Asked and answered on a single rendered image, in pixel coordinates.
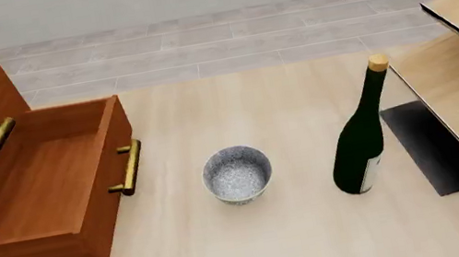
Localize speckled grey bowl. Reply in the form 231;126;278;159
198;140;278;211

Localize open wooden drawer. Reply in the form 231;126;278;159
0;92;156;257

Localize dark green wine bottle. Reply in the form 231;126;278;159
313;52;412;199

